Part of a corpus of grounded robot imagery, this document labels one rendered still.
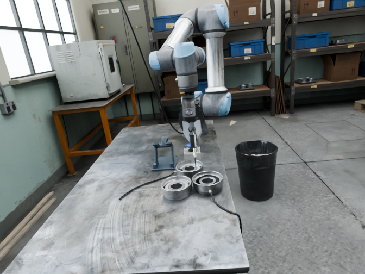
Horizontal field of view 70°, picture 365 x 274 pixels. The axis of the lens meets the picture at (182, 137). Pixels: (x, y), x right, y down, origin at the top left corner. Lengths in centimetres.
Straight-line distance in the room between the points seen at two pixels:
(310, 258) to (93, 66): 262
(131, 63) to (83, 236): 410
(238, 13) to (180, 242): 396
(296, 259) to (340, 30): 429
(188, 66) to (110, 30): 392
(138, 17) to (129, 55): 62
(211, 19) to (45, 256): 114
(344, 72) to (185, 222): 442
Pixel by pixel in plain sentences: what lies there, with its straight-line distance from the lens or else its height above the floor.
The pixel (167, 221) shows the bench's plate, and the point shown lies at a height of 80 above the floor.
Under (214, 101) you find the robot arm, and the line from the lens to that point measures 134.
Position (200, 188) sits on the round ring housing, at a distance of 88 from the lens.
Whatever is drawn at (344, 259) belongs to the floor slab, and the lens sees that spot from 193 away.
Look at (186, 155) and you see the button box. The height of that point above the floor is 84.
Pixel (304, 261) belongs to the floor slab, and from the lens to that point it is 185.
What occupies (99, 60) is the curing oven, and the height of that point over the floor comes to 122.
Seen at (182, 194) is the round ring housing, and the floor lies 82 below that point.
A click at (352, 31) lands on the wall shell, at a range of 555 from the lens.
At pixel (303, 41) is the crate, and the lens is 467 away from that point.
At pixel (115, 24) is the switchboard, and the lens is 479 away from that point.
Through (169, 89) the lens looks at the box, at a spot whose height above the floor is 61.
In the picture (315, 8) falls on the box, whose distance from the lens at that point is 472.
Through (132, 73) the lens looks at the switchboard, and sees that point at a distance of 475.
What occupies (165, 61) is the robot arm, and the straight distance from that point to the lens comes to 107.
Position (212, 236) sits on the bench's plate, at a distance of 74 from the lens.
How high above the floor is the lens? 128
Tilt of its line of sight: 19 degrees down
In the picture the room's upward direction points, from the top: 7 degrees counter-clockwise
